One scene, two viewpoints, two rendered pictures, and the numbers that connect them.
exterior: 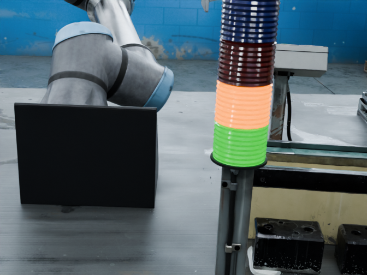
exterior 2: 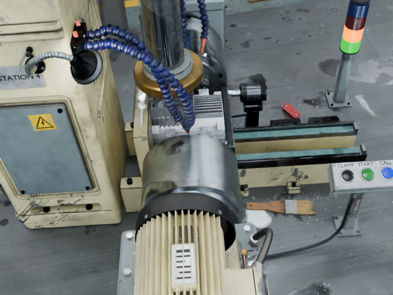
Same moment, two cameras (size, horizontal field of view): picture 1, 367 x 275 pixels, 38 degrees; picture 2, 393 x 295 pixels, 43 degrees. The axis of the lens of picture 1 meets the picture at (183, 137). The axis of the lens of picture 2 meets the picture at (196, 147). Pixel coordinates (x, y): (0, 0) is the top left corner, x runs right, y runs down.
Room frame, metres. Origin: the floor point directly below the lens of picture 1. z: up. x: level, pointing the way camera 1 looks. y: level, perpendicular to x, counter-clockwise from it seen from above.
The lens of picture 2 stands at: (1.84, -0.65, 2.05)
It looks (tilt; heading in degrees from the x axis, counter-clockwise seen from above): 48 degrees down; 177
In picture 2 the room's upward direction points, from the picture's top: 4 degrees counter-clockwise
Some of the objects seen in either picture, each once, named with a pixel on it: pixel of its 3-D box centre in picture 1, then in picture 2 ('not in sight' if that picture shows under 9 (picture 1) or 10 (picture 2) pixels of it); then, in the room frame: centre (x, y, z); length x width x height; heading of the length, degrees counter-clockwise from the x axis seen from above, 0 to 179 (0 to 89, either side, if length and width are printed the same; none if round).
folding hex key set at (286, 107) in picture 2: not in sight; (290, 112); (0.61, -0.25, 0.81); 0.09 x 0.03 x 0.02; 26
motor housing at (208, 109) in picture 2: not in sight; (189, 127); (0.83, -0.62, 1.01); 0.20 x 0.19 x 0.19; 86
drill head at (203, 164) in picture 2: not in sight; (192, 209); (1.14, -0.64, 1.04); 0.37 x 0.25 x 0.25; 176
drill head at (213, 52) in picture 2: not in sight; (185, 59); (0.55, -0.60, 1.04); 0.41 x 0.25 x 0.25; 176
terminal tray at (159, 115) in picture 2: not in sight; (172, 104); (0.83, -0.66, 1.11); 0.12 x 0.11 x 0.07; 86
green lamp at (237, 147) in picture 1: (240, 140); (350, 43); (0.57, -0.06, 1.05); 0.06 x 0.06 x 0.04
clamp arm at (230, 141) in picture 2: not in sight; (228, 118); (0.81, -0.50, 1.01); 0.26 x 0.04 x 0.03; 176
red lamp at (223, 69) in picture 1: (246, 60); (355, 19); (0.57, -0.06, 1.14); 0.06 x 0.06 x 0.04
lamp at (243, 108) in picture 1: (243, 101); (353, 31); (0.57, -0.06, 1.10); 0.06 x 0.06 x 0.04
